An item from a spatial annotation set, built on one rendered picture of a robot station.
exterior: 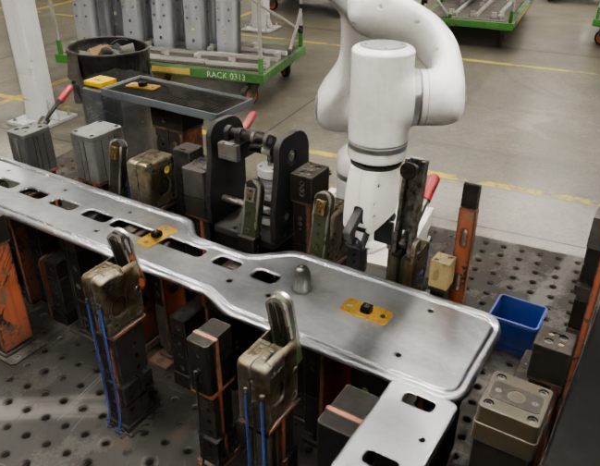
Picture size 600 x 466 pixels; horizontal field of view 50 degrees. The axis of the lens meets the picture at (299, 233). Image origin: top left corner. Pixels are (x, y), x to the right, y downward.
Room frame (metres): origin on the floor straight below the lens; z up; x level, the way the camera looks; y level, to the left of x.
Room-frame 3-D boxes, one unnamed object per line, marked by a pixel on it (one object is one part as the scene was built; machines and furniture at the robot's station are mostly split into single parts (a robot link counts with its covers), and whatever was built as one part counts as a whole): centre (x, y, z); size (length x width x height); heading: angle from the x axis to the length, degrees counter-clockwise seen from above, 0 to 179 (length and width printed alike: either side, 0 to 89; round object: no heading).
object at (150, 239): (1.10, 0.28, 1.01); 0.08 x 0.04 x 0.01; 147
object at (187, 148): (1.33, 0.25, 0.90); 0.05 x 0.05 x 0.40; 58
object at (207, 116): (1.50, 0.30, 1.16); 0.37 x 0.14 x 0.02; 58
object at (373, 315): (0.85, -0.11, 1.01); 0.08 x 0.04 x 0.01; 58
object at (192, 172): (1.28, 0.21, 0.89); 0.13 x 0.11 x 0.38; 148
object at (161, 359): (1.11, 0.28, 0.84); 0.13 x 0.05 x 0.29; 148
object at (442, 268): (0.91, -0.24, 0.88); 0.04 x 0.04 x 0.36; 58
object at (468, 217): (0.93, -0.28, 0.95); 0.03 x 0.01 x 0.50; 58
